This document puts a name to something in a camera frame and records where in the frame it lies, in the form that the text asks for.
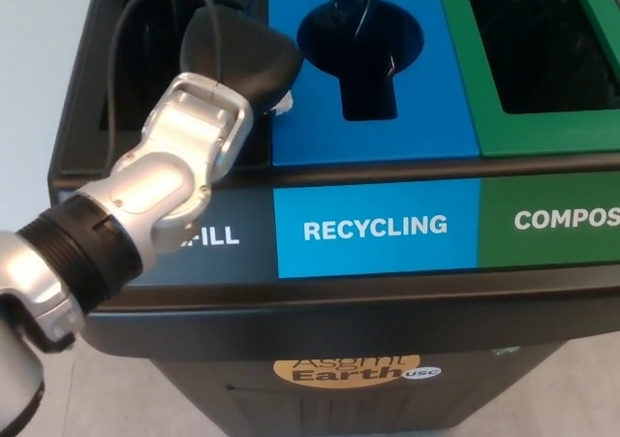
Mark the blue recycling label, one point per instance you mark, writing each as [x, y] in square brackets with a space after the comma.
[378, 258]

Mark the green compost lid panel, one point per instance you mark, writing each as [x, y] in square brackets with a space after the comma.
[557, 134]

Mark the black compost bin liner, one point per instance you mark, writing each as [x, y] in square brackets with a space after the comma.
[537, 40]

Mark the round gold Asgmt Earth sticker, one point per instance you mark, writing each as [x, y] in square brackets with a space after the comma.
[288, 371]

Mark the small white USC sticker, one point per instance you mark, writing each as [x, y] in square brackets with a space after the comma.
[422, 373]

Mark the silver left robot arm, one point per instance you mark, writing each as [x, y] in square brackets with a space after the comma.
[155, 180]

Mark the black landfill label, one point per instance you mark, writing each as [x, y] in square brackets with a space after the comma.
[242, 262]

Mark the black landfill bin liner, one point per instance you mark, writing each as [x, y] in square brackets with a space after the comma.
[155, 44]

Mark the green compost label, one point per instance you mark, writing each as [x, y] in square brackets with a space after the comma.
[547, 248]

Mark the blue recycling lid panel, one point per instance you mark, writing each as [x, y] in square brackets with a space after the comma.
[426, 117]

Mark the black recycling bin liner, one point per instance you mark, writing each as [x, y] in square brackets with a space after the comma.
[363, 54]

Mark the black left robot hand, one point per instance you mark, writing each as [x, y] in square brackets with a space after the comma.
[242, 54]

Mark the white paper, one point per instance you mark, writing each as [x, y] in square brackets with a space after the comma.
[283, 103]

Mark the black three-stream trash can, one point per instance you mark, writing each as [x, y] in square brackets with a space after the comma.
[290, 321]

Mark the black landfill lid panel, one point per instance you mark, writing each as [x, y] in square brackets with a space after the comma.
[82, 117]

